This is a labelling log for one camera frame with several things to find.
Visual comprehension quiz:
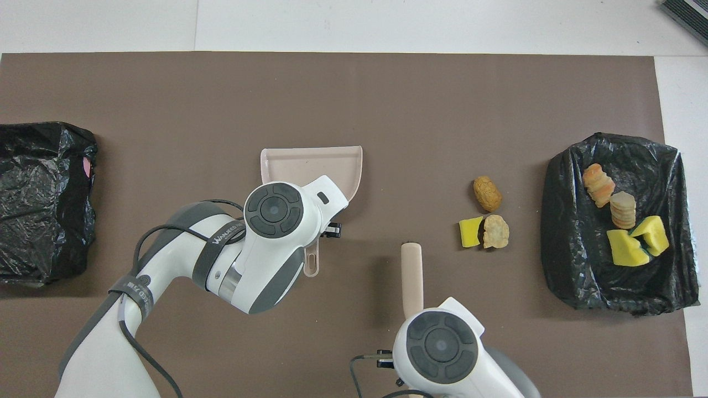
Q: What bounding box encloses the beige plastic dustpan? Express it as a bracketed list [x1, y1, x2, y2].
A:
[260, 145, 364, 277]

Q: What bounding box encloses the beige hand brush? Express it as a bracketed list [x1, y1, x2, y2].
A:
[401, 242, 424, 320]

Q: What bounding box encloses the yellow sponge with green side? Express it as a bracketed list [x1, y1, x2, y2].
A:
[459, 216, 485, 249]

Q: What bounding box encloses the brown fried nugget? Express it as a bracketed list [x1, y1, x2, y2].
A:
[473, 176, 503, 213]

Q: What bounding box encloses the pale round bread piece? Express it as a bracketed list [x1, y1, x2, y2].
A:
[482, 214, 510, 249]

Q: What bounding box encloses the notched yellow sponge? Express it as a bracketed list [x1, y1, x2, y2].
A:
[606, 229, 651, 268]

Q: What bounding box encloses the striped orange croissant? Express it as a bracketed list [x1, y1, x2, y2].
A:
[582, 163, 616, 208]

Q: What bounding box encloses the pale bread chunk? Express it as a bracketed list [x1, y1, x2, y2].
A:
[610, 191, 637, 230]

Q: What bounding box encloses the thick yellow sponge block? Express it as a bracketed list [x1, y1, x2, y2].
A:
[631, 215, 670, 257]

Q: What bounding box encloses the black bag-lined bin pink mark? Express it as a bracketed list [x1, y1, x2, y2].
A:
[0, 122, 98, 287]

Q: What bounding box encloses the brown table mat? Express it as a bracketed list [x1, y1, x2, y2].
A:
[0, 52, 693, 398]

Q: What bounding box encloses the dark ribbed grille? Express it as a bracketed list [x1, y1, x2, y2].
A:
[661, 0, 708, 48]

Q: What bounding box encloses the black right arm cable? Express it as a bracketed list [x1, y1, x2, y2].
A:
[350, 355, 421, 398]

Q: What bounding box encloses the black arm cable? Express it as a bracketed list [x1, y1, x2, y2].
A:
[350, 355, 421, 398]
[119, 199, 247, 398]

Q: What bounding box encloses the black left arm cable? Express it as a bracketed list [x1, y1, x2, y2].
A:
[119, 199, 247, 398]

